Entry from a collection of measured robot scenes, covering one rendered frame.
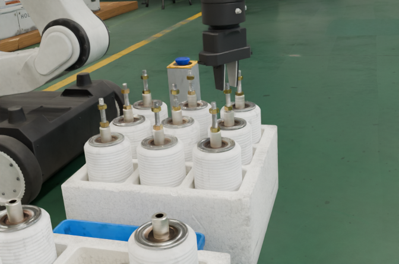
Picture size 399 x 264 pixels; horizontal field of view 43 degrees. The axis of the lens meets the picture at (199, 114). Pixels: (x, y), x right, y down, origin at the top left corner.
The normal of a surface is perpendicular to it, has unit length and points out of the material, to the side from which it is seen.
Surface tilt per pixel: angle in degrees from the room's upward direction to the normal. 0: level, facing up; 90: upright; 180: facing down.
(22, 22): 90
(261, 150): 0
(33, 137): 46
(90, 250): 90
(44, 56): 90
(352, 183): 0
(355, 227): 0
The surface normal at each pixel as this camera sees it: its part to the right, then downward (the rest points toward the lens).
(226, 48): 0.62, 0.22
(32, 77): -0.57, 0.53
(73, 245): -0.07, -0.94
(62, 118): 0.64, -0.63
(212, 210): -0.27, 0.33
